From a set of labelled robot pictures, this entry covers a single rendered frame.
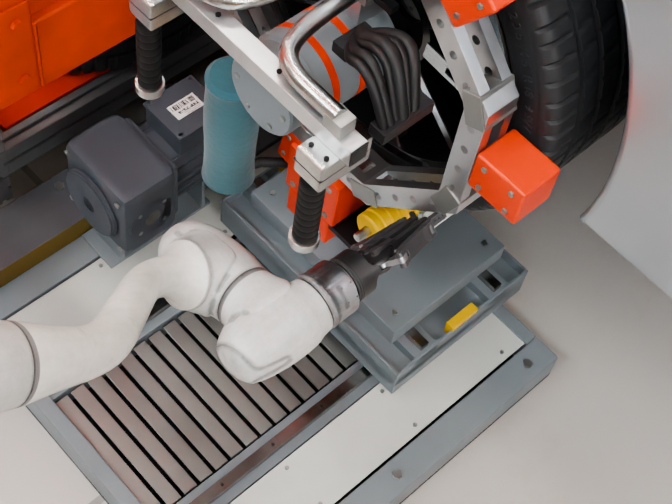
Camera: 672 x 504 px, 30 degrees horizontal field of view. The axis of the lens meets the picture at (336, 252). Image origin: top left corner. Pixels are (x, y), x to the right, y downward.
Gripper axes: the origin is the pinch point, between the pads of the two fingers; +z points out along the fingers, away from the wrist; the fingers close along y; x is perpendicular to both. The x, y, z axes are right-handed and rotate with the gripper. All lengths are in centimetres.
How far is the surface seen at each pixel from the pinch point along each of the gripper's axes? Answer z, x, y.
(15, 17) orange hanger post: -31, 51, -39
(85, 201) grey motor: -29, 15, -60
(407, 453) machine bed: -8, -49, -29
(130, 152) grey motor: -20, 20, -53
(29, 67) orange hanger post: -30, 42, -48
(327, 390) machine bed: -10, -37, -44
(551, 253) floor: 51, -45, -45
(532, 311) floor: 37, -50, -40
